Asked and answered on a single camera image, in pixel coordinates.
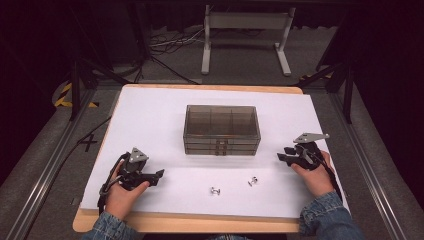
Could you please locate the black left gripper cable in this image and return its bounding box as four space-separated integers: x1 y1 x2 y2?
96 152 132 216

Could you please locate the bundle of floor cables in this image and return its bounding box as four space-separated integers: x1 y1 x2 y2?
148 27 206 56

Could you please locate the black metal stand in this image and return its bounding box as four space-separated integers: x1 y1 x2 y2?
68 58 132 122
295 59 355 125

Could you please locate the person's right hand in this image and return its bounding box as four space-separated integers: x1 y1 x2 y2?
290 150 336 199

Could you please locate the aluminium floor rail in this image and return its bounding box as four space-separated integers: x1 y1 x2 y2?
328 92 408 240
4 88 98 240

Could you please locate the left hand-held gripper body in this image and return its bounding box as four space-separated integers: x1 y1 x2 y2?
118 147 152 192

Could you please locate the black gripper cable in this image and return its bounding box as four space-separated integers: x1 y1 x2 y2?
96 152 132 216
301 143 344 202

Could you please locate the white metal stand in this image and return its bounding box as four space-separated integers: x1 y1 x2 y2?
200 4 297 77

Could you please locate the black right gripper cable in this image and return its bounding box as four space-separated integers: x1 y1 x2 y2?
301 143 344 202

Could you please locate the smoky transparent drawer box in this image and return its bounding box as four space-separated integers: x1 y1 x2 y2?
182 104 262 157

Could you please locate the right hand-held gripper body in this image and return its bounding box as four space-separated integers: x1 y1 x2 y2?
292 132 331 171

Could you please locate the person's left hand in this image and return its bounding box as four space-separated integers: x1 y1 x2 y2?
104 161 151 222

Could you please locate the transparent drawer of box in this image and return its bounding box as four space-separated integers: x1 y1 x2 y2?
183 142 261 151

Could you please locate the white sheet mat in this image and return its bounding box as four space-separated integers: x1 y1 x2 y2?
79 85 350 220

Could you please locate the wooden table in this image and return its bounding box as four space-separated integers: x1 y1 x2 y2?
72 83 315 234

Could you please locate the thin black floor cable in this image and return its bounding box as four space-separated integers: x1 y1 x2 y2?
54 115 113 176

